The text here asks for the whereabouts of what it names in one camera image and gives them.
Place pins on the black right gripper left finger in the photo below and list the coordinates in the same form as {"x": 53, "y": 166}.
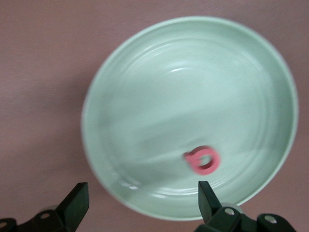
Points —
{"x": 74, "y": 210}

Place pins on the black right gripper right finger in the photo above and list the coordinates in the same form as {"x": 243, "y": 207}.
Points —
{"x": 210, "y": 212}

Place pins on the red foam letter Q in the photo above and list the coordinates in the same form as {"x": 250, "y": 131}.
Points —
{"x": 213, "y": 160}

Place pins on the pale green plate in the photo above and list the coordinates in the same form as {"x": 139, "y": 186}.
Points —
{"x": 189, "y": 96}

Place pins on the brown table cloth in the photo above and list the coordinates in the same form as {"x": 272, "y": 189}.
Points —
{"x": 36, "y": 96}

